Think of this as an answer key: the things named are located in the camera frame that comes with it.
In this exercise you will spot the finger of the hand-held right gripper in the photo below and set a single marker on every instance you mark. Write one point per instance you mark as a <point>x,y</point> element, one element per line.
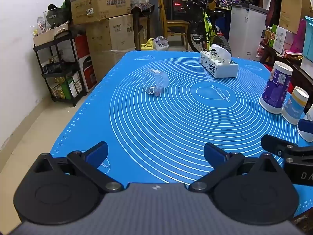
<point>306,127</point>
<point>272,144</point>

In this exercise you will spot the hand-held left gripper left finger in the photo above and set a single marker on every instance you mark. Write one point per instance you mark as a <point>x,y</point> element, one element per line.
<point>97,153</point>

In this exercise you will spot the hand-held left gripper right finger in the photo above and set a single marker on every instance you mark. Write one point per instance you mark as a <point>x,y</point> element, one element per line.
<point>215,153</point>

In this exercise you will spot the clear plastic cup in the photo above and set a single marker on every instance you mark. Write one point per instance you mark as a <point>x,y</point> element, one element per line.
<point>156,82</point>

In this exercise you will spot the white and blue paper cup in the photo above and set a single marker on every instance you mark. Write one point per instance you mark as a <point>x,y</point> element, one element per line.
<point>294,107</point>

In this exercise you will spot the purple paper cup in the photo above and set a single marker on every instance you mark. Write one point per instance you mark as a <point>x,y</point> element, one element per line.
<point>275,88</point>

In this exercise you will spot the blue silicone baking mat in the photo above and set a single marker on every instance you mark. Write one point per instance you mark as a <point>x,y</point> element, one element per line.
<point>171,122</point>

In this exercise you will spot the dark wooden side table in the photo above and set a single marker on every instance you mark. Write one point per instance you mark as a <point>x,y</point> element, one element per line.
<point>297,64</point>

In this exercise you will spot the black shelf rack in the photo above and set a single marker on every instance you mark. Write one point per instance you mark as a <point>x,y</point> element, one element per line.
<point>61,78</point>

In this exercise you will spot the teal storage box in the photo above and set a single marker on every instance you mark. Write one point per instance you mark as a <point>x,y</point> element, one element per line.
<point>308,39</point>

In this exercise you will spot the white tissue pack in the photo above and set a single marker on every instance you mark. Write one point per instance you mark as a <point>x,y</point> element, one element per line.
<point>218,64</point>

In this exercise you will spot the pink gift bag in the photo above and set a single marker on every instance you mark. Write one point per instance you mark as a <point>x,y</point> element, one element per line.
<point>298,36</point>

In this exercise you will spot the large brown cardboard box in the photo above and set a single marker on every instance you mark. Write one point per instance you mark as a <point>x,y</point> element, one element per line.
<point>110,63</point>

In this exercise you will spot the red and white appliance box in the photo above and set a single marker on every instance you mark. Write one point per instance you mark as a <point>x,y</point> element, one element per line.
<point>84,61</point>

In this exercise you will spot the white and green carton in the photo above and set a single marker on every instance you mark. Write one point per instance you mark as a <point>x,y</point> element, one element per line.
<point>277,38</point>

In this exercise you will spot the white chest freezer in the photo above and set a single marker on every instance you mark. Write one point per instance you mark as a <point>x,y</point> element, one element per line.
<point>247,27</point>

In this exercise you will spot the yellow plastic jug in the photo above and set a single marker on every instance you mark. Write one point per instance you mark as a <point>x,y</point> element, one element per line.
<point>147,45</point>

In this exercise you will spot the brown paper bag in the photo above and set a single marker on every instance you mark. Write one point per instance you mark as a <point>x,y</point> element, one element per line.
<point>293,7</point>

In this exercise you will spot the plain brown cardboard box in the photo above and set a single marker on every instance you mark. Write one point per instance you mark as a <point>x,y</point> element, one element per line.
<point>112,33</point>

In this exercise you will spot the clear plastic bag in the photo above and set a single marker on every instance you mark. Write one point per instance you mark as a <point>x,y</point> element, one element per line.
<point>161,42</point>

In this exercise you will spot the green and black bicycle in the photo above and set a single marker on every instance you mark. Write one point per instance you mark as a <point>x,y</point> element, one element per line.
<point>207,27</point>

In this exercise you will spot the beige storage tray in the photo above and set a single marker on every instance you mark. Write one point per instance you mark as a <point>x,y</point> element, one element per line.
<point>49,35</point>

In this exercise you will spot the wooden chair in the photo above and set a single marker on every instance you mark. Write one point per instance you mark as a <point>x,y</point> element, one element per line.
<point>174,25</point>

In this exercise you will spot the black helmet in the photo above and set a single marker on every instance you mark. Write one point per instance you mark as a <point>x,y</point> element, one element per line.
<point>56,14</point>

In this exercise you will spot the open cardboard box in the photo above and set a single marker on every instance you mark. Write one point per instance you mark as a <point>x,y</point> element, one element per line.
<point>100,3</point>

